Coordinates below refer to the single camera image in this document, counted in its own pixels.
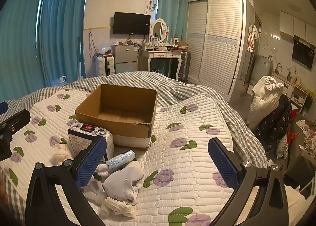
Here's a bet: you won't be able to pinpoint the white cloth bundle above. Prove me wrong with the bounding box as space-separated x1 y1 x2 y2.
247 76 284 130

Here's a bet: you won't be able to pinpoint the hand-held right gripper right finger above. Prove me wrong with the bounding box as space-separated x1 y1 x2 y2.
208 137 290 226

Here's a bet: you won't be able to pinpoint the oval white mirror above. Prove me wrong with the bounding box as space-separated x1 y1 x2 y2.
150 18 168 44

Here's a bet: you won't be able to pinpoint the white suitcase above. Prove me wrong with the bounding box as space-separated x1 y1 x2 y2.
96 56 115 77

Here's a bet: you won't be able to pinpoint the floral quilted mat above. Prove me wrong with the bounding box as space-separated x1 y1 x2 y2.
0 88 272 226

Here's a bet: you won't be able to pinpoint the grey washing machine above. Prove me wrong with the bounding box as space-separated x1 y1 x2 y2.
252 54 274 86

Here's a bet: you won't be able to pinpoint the white standing pole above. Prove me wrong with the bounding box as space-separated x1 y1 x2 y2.
79 31 86 79

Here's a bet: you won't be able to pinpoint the wide blue curtain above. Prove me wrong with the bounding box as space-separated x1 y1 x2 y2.
0 0 46 95

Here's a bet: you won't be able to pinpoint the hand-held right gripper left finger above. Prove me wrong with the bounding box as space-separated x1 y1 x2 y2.
25 136 107 226

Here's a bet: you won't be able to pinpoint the white open shelf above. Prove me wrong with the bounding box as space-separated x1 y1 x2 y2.
284 83 309 115

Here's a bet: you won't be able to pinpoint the clear water jug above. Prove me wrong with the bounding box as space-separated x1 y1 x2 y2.
53 76 68 87

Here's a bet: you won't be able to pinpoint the white louvred wardrobe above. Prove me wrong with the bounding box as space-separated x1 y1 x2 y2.
185 0 247 98

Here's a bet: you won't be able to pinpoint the grey mini fridge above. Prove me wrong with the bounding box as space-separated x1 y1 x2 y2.
112 44 139 74

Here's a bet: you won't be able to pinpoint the silver ribbed suitcase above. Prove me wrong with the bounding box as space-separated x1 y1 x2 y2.
176 51 192 83

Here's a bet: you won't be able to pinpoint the hanging pink garment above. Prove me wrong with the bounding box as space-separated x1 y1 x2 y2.
247 25 260 52

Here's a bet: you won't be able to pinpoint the narrow blue curtain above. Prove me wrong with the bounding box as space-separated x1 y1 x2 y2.
157 0 190 44

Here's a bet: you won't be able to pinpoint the white dressing table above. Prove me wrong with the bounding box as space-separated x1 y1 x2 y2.
141 49 183 79

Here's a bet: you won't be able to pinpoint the black range hood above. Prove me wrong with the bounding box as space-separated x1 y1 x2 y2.
292 40 316 70

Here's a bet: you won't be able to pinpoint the clear plastic bag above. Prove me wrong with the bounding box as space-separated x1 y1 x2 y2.
99 40 114 56

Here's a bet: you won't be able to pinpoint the grey checked duvet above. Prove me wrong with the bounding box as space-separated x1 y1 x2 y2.
0 71 268 226

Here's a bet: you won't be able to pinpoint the brown cardboard box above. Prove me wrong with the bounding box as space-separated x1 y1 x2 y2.
75 83 158 148

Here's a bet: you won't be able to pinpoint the dark floral garment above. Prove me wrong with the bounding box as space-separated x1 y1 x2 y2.
255 94 293 140

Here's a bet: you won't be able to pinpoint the white fluffy sock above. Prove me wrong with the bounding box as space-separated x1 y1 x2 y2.
84 164 110 203

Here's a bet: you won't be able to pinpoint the white wall cabinets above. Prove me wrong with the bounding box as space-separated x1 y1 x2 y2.
279 11 316 44

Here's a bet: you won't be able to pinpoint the blue white wipes packet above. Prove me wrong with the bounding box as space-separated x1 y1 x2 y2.
106 150 136 170

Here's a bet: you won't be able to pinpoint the black wall television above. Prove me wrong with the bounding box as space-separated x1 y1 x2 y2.
113 12 151 36

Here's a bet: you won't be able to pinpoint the pale grey soft cloth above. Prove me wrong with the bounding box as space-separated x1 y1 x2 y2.
102 160 145 204

